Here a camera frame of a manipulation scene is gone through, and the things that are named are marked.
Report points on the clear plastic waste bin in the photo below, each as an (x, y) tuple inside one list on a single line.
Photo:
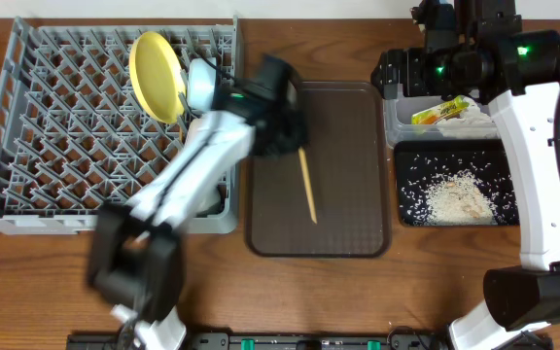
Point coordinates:
[(398, 126)]

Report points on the black waste tray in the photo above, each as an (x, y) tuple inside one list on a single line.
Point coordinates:
[(455, 155)]

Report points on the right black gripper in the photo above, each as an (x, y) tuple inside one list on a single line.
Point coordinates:
[(410, 61)]

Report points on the light blue bowl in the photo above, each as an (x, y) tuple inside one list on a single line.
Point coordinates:
[(202, 82)]

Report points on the wooden chopstick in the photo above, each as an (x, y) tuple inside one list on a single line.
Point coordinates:
[(307, 185)]

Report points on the yellow plate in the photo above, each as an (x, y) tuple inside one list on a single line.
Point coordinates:
[(155, 73)]

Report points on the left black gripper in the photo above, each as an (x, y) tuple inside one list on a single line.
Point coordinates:
[(285, 130)]

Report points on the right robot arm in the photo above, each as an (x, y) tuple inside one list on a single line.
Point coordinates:
[(482, 47)]

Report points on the green snack wrapper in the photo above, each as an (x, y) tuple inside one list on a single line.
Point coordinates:
[(443, 111)]

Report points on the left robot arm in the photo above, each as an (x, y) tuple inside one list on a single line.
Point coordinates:
[(136, 260)]

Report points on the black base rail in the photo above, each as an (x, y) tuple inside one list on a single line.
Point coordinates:
[(223, 341)]

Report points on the brown serving tray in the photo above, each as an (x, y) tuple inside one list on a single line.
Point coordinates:
[(349, 180)]

